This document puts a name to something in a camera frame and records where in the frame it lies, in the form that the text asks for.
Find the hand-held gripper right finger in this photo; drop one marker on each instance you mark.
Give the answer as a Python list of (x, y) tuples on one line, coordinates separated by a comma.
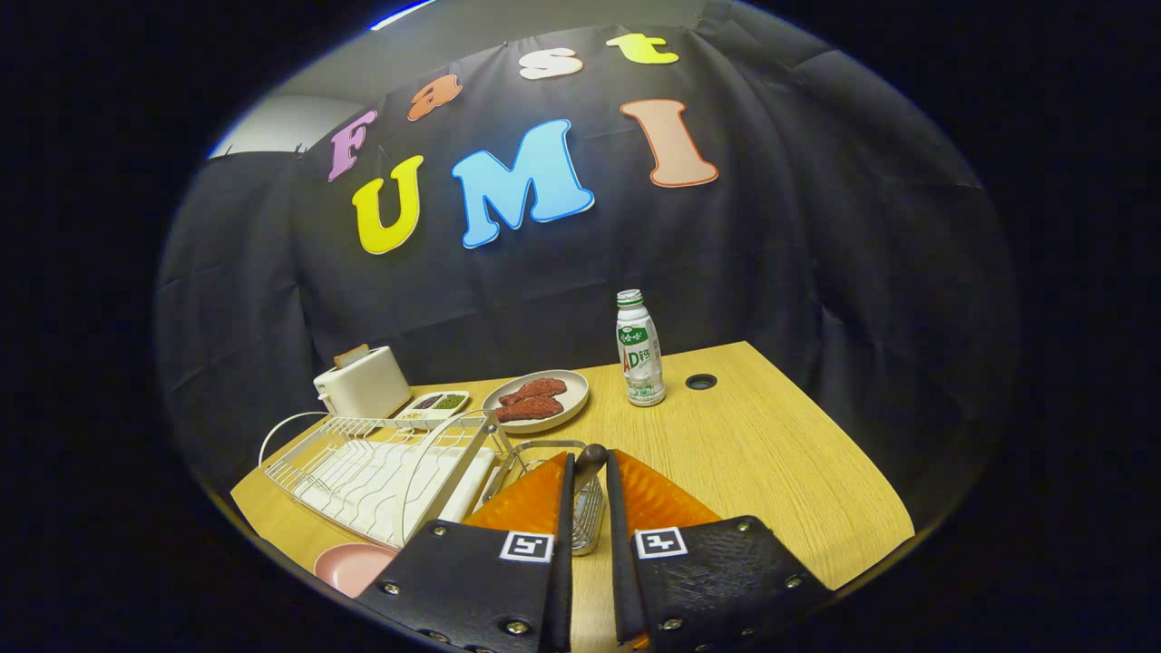
[(621, 580)]

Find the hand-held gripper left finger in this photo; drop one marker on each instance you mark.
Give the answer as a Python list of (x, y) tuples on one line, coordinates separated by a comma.
[(562, 580)]

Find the pink plate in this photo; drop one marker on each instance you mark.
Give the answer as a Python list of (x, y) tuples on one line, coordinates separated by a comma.
[(349, 567)]

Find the beige round plate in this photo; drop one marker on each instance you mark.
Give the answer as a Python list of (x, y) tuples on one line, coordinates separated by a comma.
[(567, 399)]

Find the red meat piece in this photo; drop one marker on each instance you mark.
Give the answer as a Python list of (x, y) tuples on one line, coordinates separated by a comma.
[(531, 410), (535, 390)]

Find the pile of green beans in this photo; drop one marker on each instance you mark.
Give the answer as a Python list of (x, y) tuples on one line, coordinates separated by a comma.
[(450, 401)]

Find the white divided tray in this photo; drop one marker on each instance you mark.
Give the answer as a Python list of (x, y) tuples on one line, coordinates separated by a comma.
[(417, 417)]

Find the white drink bottle green label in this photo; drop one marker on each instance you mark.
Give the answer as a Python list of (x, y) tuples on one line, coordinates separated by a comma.
[(640, 363)]

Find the white drip tray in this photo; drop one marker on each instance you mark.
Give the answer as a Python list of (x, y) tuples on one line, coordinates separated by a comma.
[(363, 490)]

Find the pile of dark beans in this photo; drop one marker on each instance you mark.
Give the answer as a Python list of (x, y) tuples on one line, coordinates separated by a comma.
[(427, 401)]

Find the white toaster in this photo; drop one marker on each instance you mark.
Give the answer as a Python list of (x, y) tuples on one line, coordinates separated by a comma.
[(367, 385)]

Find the toast slice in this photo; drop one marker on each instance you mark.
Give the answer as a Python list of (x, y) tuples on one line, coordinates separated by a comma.
[(352, 355)]

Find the black backdrop cloth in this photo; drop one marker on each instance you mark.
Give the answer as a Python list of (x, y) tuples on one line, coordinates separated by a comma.
[(816, 227)]

